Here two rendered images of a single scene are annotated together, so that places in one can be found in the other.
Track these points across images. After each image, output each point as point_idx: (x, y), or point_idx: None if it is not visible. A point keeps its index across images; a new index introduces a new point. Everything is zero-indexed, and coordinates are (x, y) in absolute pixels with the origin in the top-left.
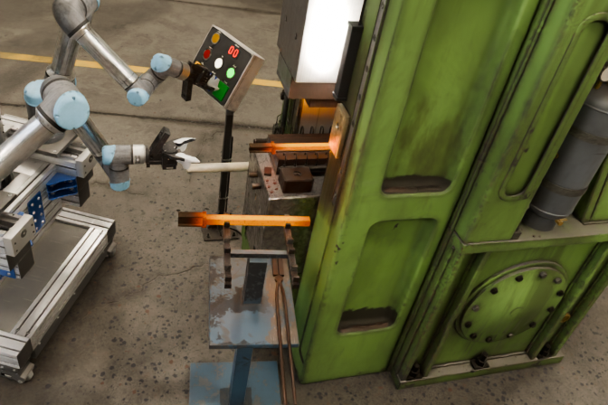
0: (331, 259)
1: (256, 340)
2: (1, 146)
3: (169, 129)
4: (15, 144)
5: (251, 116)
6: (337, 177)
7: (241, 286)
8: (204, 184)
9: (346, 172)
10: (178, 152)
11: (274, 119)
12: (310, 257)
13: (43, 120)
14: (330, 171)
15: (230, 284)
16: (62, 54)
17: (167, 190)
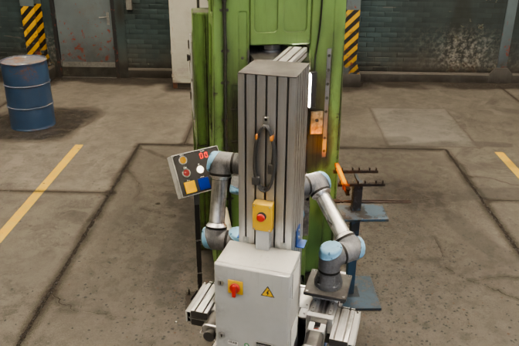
0: (333, 180)
1: (381, 208)
2: (337, 215)
3: (45, 334)
4: (337, 208)
5: (35, 281)
6: (322, 143)
7: (349, 211)
8: (143, 308)
9: (327, 135)
10: (88, 326)
11: (47, 267)
12: (310, 201)
13: (330, 190)
14: (313, 146)
15: (384, 182)
16: (225, 205)
17: (147, 330)
